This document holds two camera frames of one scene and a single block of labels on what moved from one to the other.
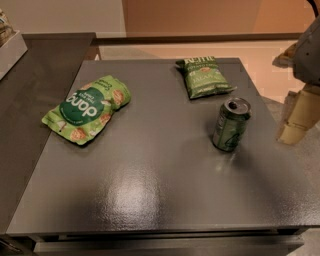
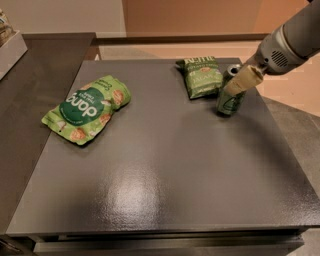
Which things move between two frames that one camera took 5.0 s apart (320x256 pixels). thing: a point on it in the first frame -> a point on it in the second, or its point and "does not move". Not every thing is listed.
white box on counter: [10, 54] does not move
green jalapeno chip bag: [203, 77] does not move
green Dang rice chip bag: [82, 116] does not move
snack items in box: [6, 29] does not move
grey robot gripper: [308, 55] -> [272, 57]
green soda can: [231, 123] -> [230, 104]
